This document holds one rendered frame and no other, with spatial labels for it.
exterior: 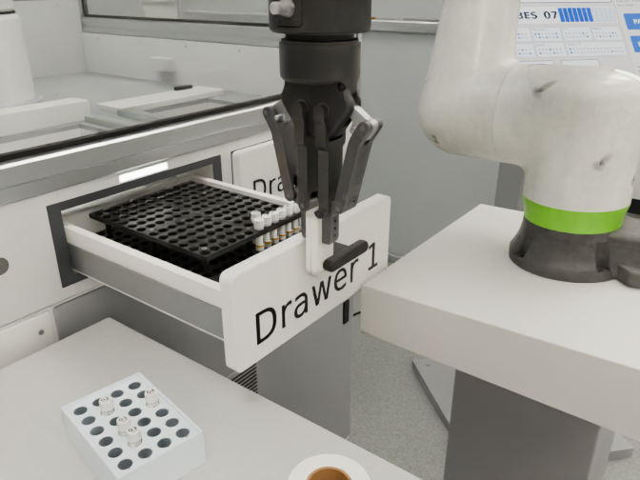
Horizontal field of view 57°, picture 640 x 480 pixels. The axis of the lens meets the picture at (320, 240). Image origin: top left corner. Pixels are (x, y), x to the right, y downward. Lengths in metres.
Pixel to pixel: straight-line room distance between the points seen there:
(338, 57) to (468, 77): 0.31
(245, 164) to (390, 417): 1.07
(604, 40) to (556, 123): 0.80
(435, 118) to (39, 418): 0.60
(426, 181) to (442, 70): 1.70
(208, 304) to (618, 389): 0.42
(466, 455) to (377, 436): 0.82
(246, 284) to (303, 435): 0.17
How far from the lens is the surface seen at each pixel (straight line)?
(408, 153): 2.52
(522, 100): 0.77
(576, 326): 0.70
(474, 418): 0.92
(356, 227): 0.70
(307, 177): 0.59
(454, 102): 0.81
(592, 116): 0.74
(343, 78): 0.54
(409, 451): 1.73
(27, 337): 0.83
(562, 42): 1.48
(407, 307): 0.72
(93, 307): 0.87
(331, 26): 0.52
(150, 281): 0.69
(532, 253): 0.80
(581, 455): 0.88
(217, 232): 0.72
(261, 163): 1.00
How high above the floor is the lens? 1.18
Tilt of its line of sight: 24 degrees down
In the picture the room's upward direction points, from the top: straight up
